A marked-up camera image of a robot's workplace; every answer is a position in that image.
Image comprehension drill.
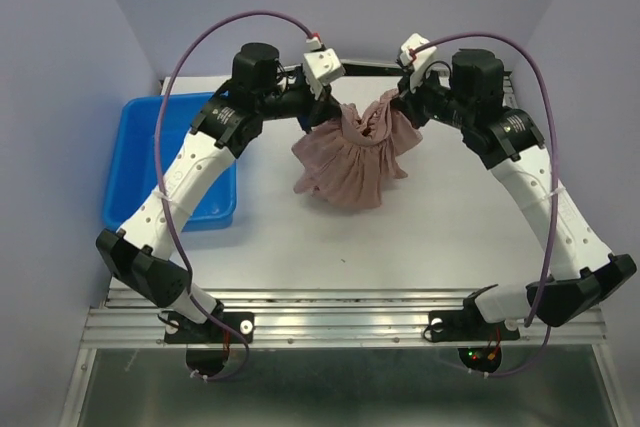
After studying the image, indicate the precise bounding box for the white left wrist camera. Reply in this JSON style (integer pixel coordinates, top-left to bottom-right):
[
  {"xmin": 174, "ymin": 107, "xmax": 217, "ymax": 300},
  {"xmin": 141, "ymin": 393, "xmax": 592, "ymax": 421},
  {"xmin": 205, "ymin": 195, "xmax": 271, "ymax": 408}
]
[{"xmin": 302, "ymin": 49, "xmax": 345, "ymax": 90}]

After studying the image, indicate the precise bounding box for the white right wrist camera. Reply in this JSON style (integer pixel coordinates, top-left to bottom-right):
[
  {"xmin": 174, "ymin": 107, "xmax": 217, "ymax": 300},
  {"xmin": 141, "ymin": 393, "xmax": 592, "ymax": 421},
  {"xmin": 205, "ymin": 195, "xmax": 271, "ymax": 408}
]
[{"xmin": 397, "ymin": 33, "xmax": 437, "ymax": 80}]

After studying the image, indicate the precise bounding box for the aluminium table frame rail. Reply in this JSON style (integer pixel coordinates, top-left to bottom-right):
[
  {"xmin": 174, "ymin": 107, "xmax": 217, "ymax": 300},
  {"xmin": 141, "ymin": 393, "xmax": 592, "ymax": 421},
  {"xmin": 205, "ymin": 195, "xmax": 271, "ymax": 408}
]
[{"xmin": 59, "ymin": 66, "xmax": 621, "ymax": 427}]

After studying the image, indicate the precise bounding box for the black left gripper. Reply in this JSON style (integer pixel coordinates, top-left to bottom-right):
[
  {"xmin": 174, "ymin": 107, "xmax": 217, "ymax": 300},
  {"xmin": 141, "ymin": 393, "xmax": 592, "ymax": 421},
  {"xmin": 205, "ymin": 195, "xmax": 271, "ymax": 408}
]
[{"xmin": 255, "ymin": 68, "xmax": 342, "ymax": 132}]

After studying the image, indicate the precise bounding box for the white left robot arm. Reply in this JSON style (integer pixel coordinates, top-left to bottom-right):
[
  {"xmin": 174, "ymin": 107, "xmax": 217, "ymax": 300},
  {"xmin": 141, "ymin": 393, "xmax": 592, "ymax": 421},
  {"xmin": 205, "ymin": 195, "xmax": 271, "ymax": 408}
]
[{"xmin": 96, "ymin": 38, "xmax": 344, "ymax": 341}]

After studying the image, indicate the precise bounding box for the pink pleated skirt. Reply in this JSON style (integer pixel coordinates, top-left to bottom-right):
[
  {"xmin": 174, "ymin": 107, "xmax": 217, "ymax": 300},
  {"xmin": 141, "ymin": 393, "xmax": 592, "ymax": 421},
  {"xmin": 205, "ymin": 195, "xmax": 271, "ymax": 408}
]
[{"xmin": 292, "ymin": 89, "xmax": 422, "ymax": 210}]

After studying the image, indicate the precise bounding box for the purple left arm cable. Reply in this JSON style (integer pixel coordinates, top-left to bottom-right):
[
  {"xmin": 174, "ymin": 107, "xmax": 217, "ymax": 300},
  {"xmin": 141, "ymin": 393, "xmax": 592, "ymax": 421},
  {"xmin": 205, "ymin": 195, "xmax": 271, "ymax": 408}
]
[{"xmin": 152, "ymin": 9, "xmax": 321, "ymax": 382}]

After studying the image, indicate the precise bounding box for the blue plastic bin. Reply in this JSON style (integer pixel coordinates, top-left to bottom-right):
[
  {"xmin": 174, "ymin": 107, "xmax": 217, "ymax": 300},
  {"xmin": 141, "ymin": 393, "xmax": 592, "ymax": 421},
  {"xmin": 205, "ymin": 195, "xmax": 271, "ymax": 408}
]
[{"xmin": 102, "ymin": 92, "xmax": 237, "ymax": 232}]

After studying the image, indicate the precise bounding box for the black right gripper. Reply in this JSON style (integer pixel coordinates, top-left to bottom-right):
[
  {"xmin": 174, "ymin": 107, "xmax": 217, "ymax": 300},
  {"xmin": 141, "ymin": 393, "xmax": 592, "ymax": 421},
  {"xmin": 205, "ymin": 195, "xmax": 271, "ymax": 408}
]
[{"xmin": 392, "ymin": 61, "xmax": 475, "ymax": 130}]

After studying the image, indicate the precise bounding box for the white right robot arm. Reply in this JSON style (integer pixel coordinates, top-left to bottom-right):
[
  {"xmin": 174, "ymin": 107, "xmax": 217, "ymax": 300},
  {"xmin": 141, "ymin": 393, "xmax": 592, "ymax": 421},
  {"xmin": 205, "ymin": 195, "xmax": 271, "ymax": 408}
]
[{"xmin": 392, "ymin": 47, "xmax": 637, "ymax": 337}]

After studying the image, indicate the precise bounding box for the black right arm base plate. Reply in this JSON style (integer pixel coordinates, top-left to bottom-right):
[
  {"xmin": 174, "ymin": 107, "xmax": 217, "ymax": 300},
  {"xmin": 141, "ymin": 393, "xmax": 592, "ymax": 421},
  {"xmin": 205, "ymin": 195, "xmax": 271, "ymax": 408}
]
[{"xmin": 422, "ymin": 310, "xmax": 520, "ymax": 343}]

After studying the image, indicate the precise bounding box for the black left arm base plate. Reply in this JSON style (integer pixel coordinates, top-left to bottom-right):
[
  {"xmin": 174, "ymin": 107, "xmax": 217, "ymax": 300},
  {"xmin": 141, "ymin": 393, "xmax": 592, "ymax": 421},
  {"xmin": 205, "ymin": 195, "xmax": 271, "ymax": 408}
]
[{"xmin": 157, "ymin": 311, "xmax": 255, "ymax": 345}]

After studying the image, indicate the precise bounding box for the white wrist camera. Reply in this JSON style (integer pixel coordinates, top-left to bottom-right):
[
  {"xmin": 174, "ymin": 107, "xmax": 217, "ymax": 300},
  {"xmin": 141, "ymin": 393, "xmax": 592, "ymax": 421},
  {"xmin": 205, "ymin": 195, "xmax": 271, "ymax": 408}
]
[
  {"xmin": 397, "ymin": 33, "xmax": 437, "ymax": 80},
  {"xmin": 302, "ymin": 49, "xmax": 345, "ymax": 90}
]

